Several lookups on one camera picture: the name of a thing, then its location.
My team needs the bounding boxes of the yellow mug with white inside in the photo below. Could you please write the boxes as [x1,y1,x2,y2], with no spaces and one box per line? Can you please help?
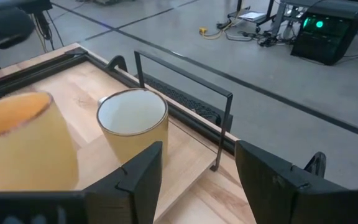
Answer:
[96,88,170,167]

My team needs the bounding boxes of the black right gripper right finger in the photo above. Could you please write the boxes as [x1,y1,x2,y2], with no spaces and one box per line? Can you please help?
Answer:
[234,139,358,224]

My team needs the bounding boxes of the yellow mug with orange inside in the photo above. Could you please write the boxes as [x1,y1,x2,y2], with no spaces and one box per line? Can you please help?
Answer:
[0,91,80,191]

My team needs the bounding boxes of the black computer tower green lights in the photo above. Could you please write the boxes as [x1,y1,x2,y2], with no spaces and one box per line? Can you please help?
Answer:
[290,11,358,67]

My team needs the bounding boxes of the dark grey desk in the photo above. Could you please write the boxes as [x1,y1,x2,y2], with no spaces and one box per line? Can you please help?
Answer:
[0,0,53,49]

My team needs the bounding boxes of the black metal table frame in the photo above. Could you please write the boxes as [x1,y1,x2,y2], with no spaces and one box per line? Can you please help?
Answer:
[0,46,239,156]

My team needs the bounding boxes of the white flat box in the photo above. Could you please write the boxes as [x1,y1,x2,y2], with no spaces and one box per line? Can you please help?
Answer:
[237,11,267,22]

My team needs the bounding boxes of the black wire dish rack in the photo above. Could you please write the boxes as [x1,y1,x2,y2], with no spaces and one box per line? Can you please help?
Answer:
[140,73,234,132]

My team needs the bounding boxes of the tangled black floor cables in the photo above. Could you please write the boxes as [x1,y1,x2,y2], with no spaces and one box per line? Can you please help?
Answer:
[216,18,293,48]

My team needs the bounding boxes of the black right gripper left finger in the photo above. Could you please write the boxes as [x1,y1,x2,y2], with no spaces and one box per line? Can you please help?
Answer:
[85,141,163,224]

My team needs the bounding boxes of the yellow plug with cable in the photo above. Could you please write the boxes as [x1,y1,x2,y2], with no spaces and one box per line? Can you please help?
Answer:
[198,17,231,40]

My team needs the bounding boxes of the wooden shelf with black rails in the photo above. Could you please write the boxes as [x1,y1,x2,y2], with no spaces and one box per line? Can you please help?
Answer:
[63,50,234,223]

